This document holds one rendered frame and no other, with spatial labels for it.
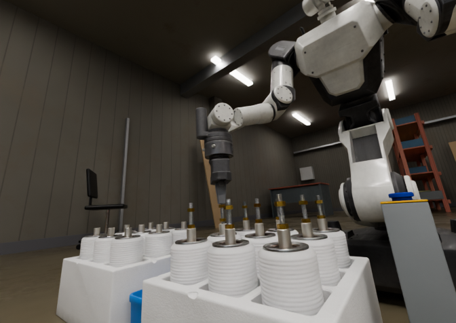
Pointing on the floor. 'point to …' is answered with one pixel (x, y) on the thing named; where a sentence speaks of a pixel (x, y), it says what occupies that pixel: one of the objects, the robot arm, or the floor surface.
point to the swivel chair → (96, 198)
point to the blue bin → (136, 306)
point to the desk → (288, 194)
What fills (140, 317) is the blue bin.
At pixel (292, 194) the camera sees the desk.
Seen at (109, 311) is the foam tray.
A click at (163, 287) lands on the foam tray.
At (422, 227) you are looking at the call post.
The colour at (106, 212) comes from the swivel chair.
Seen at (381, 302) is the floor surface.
